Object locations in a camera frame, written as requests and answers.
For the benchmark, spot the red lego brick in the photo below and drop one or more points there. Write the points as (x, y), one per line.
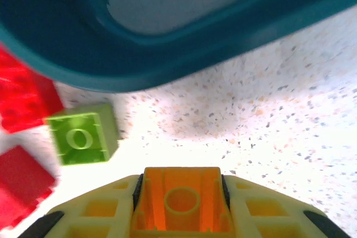
(19, 96)
(19, 176)

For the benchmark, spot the yellow lego brick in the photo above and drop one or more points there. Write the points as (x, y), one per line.
(156, 210)

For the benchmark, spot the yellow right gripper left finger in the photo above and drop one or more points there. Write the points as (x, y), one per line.
(92, 215)

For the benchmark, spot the green lego brick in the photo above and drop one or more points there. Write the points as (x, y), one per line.
(81, 137)

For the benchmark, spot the teal plastic container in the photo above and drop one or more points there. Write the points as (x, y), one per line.
(55, 40)

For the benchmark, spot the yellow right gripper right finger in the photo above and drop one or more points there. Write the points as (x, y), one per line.
(265, 215)

